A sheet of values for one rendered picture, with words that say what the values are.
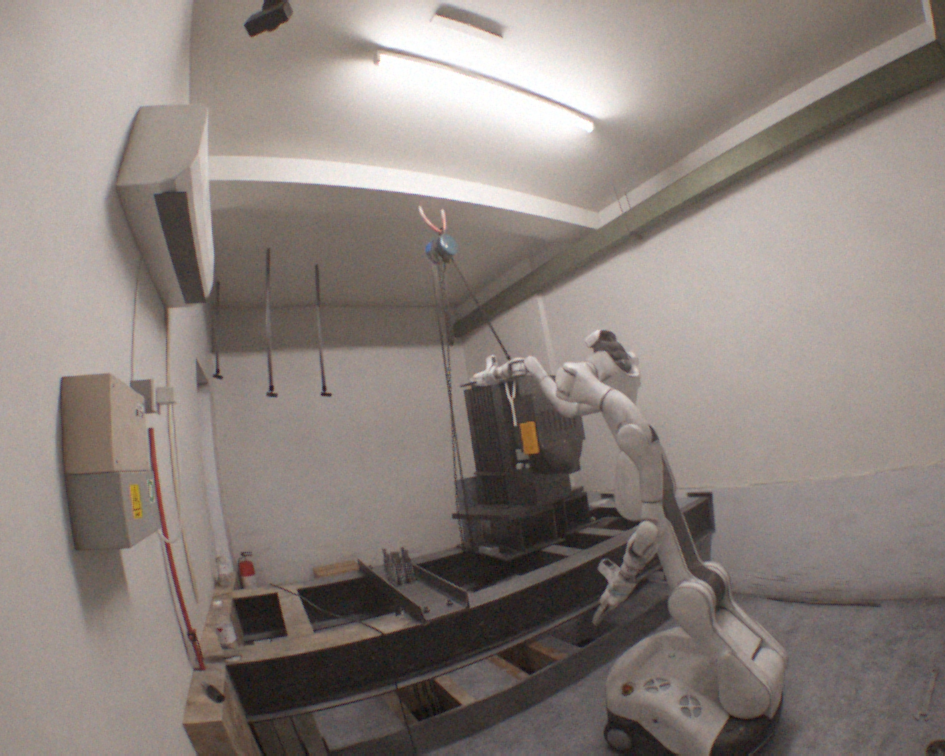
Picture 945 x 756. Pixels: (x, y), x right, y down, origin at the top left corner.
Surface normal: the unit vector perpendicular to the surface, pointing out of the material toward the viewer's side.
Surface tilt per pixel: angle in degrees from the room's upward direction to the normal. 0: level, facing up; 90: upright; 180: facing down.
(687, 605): 90
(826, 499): 90
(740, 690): 90
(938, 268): 90
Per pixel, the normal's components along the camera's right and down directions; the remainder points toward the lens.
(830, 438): -0.86, 0.06
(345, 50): 0.15, 0.98
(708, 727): 0.26, -0.90
